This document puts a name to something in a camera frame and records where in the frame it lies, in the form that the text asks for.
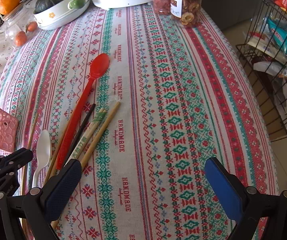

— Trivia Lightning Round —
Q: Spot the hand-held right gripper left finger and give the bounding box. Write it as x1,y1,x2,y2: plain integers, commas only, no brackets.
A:
0,159,83,240

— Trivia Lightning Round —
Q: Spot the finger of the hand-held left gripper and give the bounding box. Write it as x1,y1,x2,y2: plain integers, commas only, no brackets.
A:
0,149,33,200

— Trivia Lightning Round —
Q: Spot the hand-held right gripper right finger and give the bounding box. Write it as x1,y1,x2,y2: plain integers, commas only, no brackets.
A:
203,157,287,240

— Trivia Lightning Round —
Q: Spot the white plastic spoon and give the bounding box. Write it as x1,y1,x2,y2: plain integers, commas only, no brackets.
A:
32,129,51,188

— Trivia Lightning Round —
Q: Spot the green-print chopstick sleeve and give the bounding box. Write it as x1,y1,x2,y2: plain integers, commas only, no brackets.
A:
67,114,106,162

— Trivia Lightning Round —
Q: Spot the black chopstick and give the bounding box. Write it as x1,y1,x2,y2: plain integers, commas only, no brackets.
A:
62,103,96,167

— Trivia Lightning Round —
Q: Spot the red plastic spoon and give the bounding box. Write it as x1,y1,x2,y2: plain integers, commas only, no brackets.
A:
56,53,110,170

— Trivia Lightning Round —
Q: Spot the red green patterned tablecloth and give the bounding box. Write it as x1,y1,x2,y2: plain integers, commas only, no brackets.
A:
0,4,280,240

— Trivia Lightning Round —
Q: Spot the small orange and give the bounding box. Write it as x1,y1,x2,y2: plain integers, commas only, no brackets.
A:
26,21,38,33
15,31,28,47

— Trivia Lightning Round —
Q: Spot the clear glass jar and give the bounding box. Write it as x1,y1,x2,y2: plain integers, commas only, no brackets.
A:
2,4,39,48

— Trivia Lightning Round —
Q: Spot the white flower-print dish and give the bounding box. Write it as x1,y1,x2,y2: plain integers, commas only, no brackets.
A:
37,4,92,31
34,0,91,23

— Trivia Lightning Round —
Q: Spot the large orange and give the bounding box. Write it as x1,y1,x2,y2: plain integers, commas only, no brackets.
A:
0,0,21,15

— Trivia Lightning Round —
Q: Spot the dark green kabocha squash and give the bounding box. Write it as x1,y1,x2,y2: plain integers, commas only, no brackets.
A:
34,0,69,14

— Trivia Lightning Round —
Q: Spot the pile of snack packets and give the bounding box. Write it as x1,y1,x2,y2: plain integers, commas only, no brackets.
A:
251,0,287,130

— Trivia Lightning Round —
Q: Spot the grey refrigerator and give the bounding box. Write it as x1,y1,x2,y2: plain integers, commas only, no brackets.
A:
203,0,267,32

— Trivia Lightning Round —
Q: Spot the black wire rack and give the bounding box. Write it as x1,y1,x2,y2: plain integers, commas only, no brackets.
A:
235,0,287,140

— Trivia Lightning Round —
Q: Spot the dried fruit ring jar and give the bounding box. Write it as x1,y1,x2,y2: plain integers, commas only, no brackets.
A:
170,0,205,28

